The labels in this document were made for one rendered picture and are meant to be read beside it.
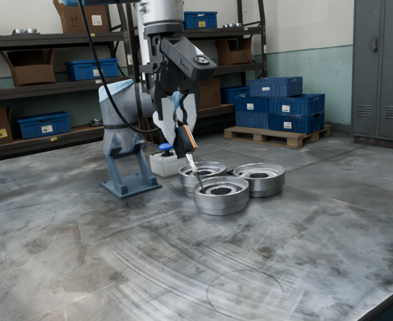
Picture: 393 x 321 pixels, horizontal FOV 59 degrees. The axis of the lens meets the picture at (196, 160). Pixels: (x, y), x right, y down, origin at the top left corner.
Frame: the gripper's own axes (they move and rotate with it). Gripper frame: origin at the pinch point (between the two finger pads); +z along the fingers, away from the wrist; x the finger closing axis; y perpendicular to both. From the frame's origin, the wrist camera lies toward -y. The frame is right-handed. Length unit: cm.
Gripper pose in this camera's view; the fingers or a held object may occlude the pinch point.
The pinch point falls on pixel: (181, 137)
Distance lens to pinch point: 65.9
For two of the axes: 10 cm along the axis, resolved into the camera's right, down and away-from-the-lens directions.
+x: -8.3, 2.2, -5.1
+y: -5.5, -1.8, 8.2
